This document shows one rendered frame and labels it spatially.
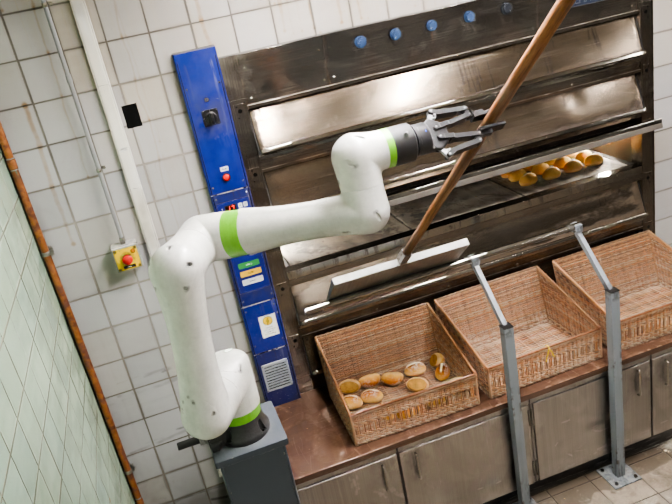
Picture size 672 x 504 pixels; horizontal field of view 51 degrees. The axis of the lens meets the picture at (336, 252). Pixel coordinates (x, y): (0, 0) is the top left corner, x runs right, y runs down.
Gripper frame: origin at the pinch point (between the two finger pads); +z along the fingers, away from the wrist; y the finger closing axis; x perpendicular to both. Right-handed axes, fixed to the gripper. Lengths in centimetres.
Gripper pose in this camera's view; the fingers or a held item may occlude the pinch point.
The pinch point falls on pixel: (488, 121)
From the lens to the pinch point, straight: 176.8
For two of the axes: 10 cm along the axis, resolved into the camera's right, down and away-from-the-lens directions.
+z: 9.3, -2.8, 2.4
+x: 1.3, -3.5, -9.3
